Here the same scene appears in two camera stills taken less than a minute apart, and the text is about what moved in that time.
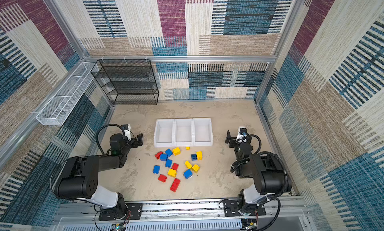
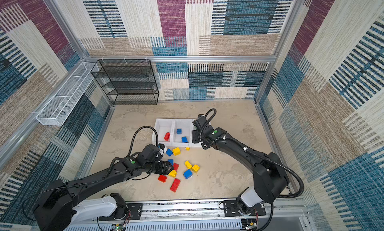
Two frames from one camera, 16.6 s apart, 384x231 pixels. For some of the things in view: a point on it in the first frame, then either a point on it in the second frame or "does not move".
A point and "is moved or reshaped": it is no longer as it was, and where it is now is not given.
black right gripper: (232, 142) to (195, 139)
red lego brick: (175, 166) does not move
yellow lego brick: (172, 172) does not move
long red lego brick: (174, 185) does not move
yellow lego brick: (188, 164) does not move
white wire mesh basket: (55, 112) does not move
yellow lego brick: (195, 168) does not move
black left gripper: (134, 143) to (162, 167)
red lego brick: (157, 155) is moved or reshaped
